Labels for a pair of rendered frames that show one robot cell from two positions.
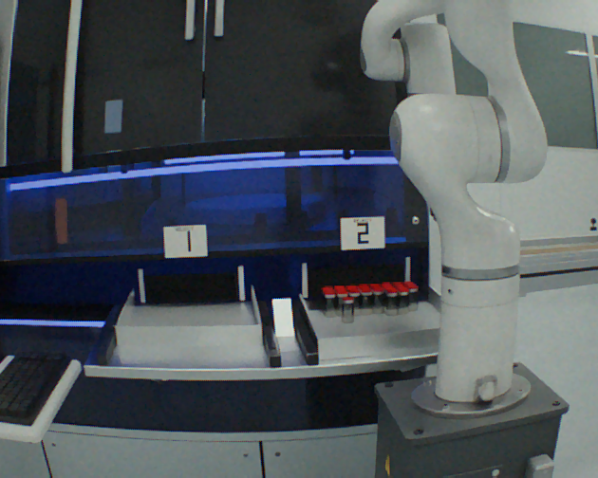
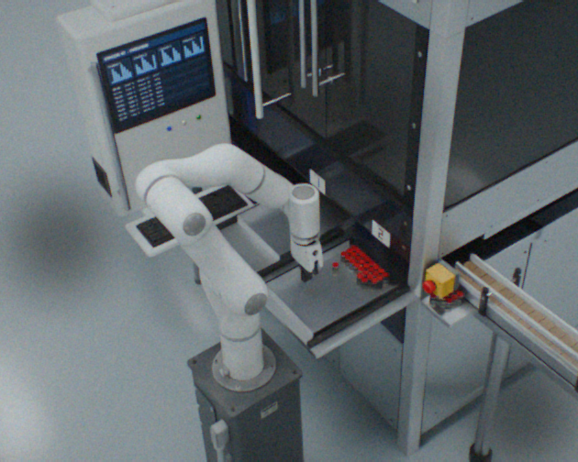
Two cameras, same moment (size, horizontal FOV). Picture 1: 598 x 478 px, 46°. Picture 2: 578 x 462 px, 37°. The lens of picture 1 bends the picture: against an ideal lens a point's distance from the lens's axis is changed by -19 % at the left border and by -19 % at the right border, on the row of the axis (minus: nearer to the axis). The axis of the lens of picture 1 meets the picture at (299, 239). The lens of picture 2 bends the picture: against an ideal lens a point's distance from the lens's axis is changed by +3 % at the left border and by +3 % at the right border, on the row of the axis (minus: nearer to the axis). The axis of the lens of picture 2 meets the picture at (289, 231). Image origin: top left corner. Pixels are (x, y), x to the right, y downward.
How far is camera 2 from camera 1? 242 cm
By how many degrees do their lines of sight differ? 64
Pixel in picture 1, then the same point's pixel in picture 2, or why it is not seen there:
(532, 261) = (505, 323)
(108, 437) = not seen: hidden behind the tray
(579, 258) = (547, 357)
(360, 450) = (376, 333)
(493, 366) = (227, 364)
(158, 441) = not seen: hidden behind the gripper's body
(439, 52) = (294, 215)
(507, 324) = (230, 355)
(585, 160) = not seen: outside the picture
